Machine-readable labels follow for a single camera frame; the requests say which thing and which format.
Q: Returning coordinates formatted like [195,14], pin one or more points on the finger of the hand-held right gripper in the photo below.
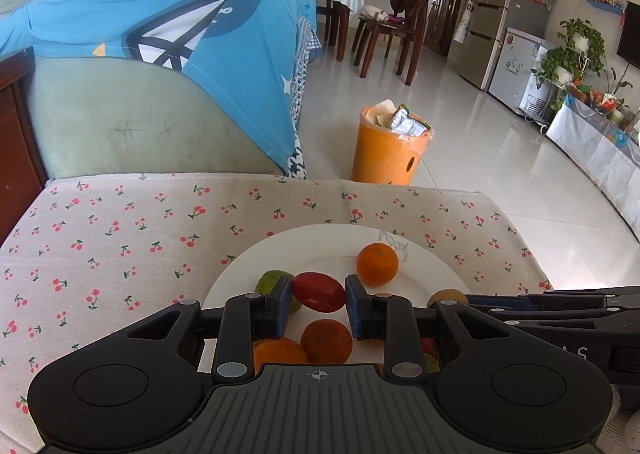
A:
[500,302]
[560,318]

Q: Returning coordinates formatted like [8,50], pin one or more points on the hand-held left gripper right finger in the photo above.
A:
[355,309]

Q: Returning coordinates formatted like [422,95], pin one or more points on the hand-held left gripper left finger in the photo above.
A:
[283,306]

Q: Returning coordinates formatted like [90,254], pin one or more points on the oblong red tomato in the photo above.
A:
[317,291]

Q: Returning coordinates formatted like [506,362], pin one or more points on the orange mandarin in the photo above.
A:
[377,264]
[325,341]
[280,354]

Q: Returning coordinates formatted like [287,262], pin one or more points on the brown round fruit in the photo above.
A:
[446,296]

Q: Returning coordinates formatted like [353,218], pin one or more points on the white floral plate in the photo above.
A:
[325,249]

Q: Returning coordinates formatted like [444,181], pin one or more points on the person's right hand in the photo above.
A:
[627,429]

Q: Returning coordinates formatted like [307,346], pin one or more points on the cherry print tablecloth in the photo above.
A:
[150,234]

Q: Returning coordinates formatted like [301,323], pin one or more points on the orange trash bin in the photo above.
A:
[380,154]

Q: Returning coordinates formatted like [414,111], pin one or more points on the white covered television stand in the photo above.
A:
[590,149]

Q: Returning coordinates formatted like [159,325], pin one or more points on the silver foil wrappers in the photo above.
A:
[405,124]

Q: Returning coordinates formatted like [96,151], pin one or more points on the white chest freezer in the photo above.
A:
[515,69]

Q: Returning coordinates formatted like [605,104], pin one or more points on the pale green sofa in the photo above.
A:
[125,124]

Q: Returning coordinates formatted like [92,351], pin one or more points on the potted green ivy plant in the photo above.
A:
[570,54]

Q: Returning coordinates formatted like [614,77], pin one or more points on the checked blue white blanket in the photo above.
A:
[306,44]

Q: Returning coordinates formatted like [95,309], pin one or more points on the silver refrigerator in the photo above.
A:
[492,34]

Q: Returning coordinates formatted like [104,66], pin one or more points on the wooden dining table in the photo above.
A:
[341,34]

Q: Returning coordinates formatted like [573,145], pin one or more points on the black television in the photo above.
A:
[631,36]

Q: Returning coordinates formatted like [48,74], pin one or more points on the white cloth bundle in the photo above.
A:
[377,13]

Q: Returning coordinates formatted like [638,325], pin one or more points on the brown wooden cabinet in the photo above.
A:
[15,134]

